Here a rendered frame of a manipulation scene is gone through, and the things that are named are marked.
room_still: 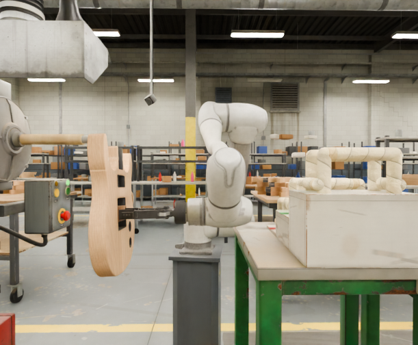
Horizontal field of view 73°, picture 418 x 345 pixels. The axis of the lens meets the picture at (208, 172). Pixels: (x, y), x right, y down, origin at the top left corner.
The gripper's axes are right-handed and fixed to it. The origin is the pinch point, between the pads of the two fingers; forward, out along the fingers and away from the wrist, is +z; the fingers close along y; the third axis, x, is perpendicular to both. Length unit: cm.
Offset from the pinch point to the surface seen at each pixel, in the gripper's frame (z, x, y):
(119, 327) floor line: 34, -93, 124
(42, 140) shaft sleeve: 22.0, 22.5, -7.3
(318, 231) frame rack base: -52, -3, -28
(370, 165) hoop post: -70, 13, -20
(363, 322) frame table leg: -94, -51, 29
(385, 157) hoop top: -68, 14, -29
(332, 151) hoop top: -56, 16, -28
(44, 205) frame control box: 32.6, 2.2, 15.0
